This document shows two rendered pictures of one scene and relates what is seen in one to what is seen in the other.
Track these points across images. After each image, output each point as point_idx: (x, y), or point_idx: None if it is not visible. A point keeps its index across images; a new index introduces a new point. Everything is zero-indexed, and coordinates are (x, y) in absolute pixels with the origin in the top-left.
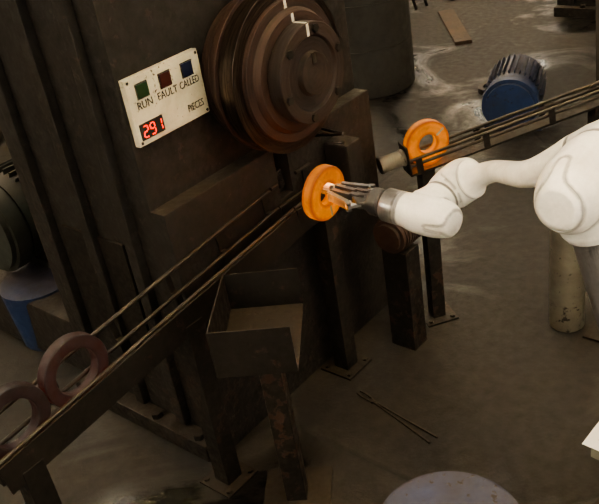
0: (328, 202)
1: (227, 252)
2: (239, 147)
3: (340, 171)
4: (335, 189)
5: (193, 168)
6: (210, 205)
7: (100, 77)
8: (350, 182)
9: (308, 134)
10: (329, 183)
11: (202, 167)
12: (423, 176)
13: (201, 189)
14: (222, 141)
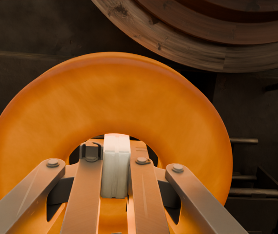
0: (119, 217)
1: None
2: (131, 42)
3: (220, 129)
4: (91, 172)
5: (16, 21)
6: None
7: None
8: (204, 191)
9: (244, 43)
10: (124, 140)
11: (36, 31)
12: None
13: None
14: (96, 11)
